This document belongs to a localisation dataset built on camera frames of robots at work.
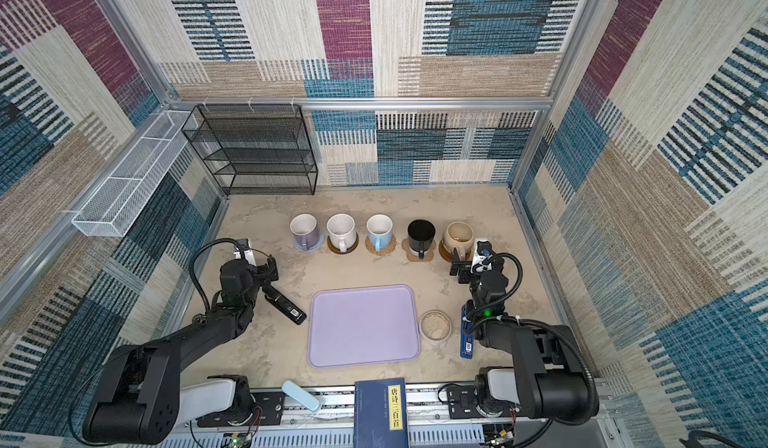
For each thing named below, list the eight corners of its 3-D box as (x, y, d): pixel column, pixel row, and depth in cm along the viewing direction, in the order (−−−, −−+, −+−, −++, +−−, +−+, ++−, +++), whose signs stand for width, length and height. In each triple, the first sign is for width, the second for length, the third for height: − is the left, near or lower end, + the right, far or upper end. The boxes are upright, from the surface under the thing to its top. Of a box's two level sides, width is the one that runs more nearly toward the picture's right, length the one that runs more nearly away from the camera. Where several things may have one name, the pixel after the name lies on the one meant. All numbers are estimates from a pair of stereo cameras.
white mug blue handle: (376, 261, 101) (375, 242, 93) (366, 236, 108) (364, 216, 100) (399, 254, 103) (399, 234, 95) (387, 229, 110) (387, 209, 101)
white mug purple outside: (293, 256, 103) (285, 240, 96) (299, 229, 110) (292, 212, 103) (318, 256, 103) (312, 239, 96) (322, 229, 110) (317, 212, 103)
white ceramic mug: (328, 259, 102) (323, 242, 94) (332, 231, 109) (328, 213, 102) (355, 259, 102) (352, 242, 94) (358, 231, 109) (355, 213, 102)
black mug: (408, 266, 100) (409, 249, 92) (406, 236, 107) (408, 218, 100) (435, 265, 100) (438, 248, 92) (431, 236, 107) (434, 218, 100)
